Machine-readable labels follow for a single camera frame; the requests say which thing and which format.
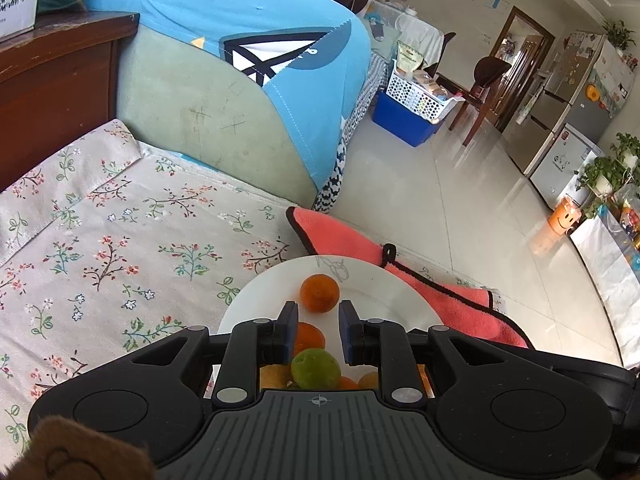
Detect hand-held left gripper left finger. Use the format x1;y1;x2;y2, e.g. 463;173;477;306
125;301;300;409

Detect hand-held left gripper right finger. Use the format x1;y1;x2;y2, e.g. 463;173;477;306
338;300;521;406

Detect white floral plate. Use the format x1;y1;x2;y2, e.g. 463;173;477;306
216;255;446;396

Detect pink towel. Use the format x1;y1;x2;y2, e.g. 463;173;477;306
286;206;531;350

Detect white cloth covered stand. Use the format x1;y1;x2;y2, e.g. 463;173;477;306
570;205;640;356

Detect orange smiley cup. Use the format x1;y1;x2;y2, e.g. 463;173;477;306
547;196;583;235

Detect floral tablecloth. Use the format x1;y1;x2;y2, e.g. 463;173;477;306
0;119;506;461

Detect blue storage bin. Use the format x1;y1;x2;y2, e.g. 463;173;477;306
371;90;446;148

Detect green potted plant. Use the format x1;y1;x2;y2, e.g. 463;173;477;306
575;157;631;211
602;20;636;51
612;132;640;171

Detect blue white patterned sofa cover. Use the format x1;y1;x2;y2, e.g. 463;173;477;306
312;52;391;213

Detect white chest freezer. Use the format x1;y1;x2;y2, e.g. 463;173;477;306
530;122;606;211

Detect pale green sofa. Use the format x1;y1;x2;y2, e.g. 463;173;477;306
115;20;321;203

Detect brown fuzzy cloth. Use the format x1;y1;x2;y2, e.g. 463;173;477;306
0;416;157;480

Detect white perforated basket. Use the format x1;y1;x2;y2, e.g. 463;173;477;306
386;62;466;123

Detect yellow green snack bag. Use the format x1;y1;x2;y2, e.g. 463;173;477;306
395;40;426;73

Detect dark wooden chair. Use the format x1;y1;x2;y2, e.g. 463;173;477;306
437;56;513;146

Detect pale green pillow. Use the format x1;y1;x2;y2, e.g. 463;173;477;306
365;15;403;56

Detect table with white cloth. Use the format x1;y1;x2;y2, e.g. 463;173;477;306
367;0;446;68

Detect silver refrigerator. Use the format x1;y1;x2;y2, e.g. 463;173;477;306
507;30;608;176

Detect printed cloth cover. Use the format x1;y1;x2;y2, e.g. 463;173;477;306
585;42;636;118

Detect dark wooden cabinet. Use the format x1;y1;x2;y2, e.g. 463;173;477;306
0;10;141;193

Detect blue printed blanket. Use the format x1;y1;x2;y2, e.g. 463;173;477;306
37;0;372;191

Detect brown wooden door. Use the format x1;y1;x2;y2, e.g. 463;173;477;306
492;6;556;131

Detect cow print cardboard box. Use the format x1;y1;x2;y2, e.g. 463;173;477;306
0;0;46;43

